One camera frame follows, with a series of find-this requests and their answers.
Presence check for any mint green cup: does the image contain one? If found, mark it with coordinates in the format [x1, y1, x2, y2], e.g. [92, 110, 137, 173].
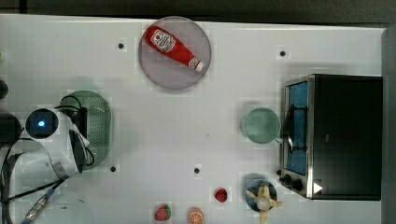
[240, 107, 283, 144]

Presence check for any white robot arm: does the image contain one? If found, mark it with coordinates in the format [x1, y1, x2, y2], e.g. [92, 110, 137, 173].
[1, 108, 93, 224]

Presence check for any red ketchup bottle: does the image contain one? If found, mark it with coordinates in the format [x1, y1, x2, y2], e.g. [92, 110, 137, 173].
[144, 25, 205, 72]

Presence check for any mint green strainer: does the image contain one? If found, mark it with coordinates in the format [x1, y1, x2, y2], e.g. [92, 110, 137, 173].
[59, 91, 112, 170]

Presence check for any small black pot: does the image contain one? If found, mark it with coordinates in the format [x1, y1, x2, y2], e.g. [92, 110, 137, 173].
[0, 80, 8, 99]

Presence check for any small red toy strawberry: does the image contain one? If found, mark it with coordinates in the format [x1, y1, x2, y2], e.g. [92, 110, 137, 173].
[215, 188, 228, 203]

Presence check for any toy orange slice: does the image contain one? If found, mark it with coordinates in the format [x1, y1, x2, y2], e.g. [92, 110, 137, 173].
[188, 207, 205, 224]

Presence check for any small blue plate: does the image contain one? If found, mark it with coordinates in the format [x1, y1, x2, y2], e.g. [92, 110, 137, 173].
[245, 179, 277, 212]

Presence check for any large red toy strawberry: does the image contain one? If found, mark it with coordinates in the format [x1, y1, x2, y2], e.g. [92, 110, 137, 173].
[154, 204, 172, 221]

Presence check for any black toaster oven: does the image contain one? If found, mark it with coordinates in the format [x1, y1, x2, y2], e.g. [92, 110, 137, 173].
[277, 74, 383, 201]

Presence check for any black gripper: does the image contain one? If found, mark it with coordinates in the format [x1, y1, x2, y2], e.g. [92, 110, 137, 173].
[64, 106, 88, 139]

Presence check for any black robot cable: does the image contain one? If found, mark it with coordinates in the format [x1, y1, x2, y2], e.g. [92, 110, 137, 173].
[0, 94, 95, 224]

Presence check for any large black pot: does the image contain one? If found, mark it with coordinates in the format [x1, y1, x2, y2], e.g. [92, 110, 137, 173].
[0, 113, 21, 143]

